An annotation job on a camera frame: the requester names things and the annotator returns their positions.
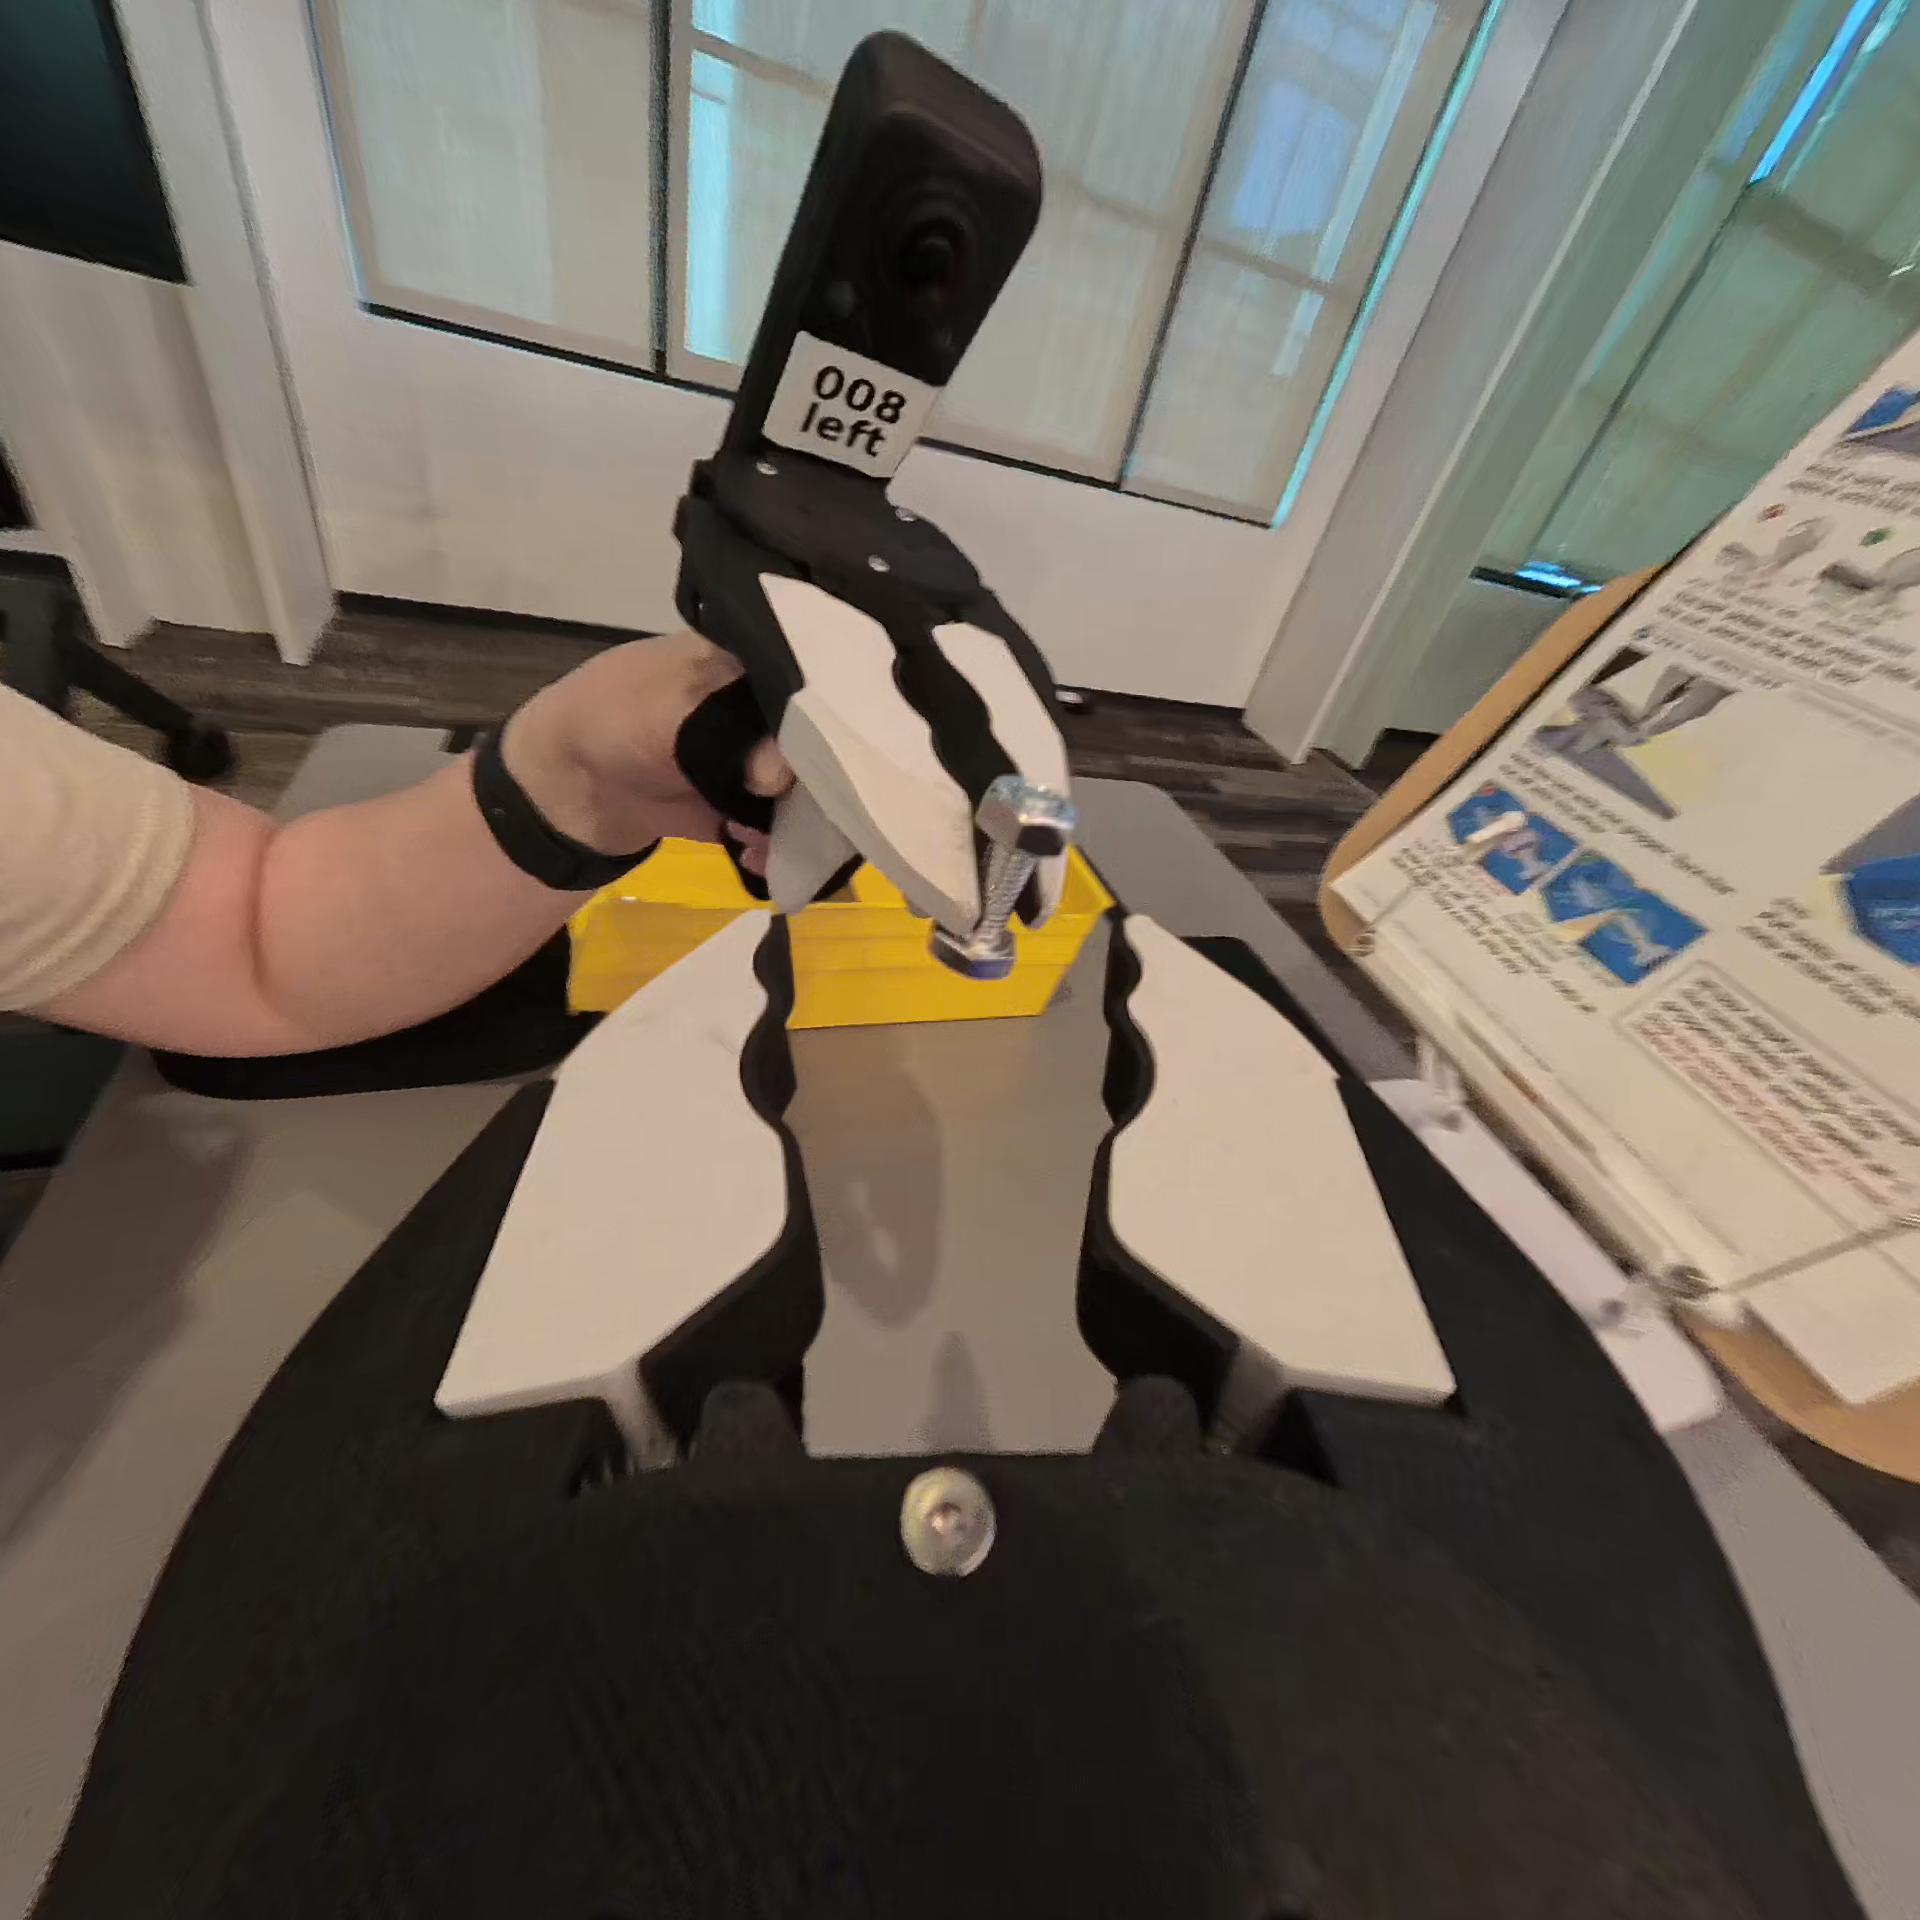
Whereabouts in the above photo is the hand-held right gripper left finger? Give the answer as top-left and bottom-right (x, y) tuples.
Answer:
(435, 908), (827, 1421)

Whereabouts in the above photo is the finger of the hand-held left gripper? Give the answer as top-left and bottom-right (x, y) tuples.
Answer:
(756, 574), (989, 935)
(921, 617), (1076, 924)

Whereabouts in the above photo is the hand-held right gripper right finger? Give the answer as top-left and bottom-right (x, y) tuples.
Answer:
(1076, 912), (1460, 1412)

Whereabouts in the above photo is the steel hex bolt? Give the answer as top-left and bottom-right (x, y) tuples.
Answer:
(959, 776), (1079, 943)

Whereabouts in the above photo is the yellow plastic bin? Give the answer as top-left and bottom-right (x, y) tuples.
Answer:
(564, 833), (1116, 1032)

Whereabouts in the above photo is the person's left forearm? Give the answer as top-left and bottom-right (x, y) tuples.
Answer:
(67, 757), (601, 1057)

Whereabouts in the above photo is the person's left hand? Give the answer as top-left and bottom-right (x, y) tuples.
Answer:
(502, 625), (798, 888)

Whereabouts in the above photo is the black quilted wrist rest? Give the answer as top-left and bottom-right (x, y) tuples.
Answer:
(151, 930), (579, 1102)

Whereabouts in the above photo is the black wristband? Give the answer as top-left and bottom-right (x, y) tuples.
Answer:
(469, 725), (662, 893)

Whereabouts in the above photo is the white stand base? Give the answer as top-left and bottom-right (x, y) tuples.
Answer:
(1372, 1072), (1728, 1438)

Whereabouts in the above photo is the instruction sheet on stand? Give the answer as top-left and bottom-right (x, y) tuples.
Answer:
(1317, 562), (1920, 1488)

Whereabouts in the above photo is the printed instruction sheet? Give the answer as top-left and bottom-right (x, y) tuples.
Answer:
(1327, 335), (1920, 1404)

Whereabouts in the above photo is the person's white t-shirt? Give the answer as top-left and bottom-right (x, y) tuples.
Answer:
(0, 681), (200, 1014)

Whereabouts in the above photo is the black office chair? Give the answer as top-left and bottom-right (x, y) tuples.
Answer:
(0, 545), (238, 783)

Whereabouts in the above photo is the wire page holder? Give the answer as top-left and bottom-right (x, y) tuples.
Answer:
(1358, 809), (1531, 953)

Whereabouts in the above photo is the black wall screen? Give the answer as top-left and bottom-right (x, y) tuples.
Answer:
(0, 0), (192, 287)

